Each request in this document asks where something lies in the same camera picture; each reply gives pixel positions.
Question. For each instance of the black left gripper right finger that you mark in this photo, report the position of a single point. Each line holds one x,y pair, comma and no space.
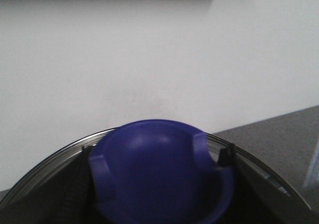
245,207

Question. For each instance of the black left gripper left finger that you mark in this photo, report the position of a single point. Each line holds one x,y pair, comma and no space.
63,196

